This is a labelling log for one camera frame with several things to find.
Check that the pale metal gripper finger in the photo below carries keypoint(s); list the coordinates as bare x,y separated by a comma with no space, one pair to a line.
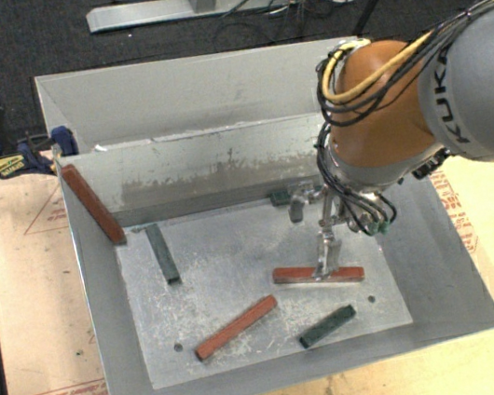
336,255
323,259

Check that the red-brown block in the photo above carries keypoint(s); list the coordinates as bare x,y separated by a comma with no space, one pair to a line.
291,274
234,328
94,204

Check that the dark green flat block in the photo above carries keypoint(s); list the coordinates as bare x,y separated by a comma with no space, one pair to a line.
163,256
328,325
279,198

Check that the grey metal bin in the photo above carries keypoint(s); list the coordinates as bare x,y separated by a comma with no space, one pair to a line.
239,259

